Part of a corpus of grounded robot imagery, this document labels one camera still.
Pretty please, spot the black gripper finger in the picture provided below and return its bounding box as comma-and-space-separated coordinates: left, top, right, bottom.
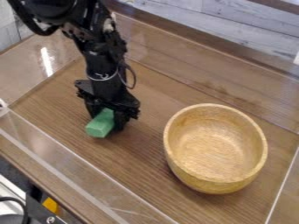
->
113, 110, 130, 131
85, 101, 102, 118

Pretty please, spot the black cable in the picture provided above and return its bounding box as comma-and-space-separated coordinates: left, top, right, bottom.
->
116, 59, 137, 90

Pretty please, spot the yellow and black device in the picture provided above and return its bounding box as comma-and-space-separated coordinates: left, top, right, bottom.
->
25, 185, 82, 224

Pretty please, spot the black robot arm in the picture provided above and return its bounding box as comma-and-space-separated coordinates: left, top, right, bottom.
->
6, 0, 140, 131

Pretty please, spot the green rectangular block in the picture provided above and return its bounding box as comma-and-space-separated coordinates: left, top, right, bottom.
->
85, 108, 114, 138

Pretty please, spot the brown wooden bowl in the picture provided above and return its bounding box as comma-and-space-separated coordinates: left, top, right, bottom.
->
162, 103, 268, 194

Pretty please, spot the clear acrylic enclosure wall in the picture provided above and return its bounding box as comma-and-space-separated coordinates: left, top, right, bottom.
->
0, 100, 178, 224

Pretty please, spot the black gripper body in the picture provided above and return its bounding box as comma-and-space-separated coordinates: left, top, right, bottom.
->
74, 80, 140, 119

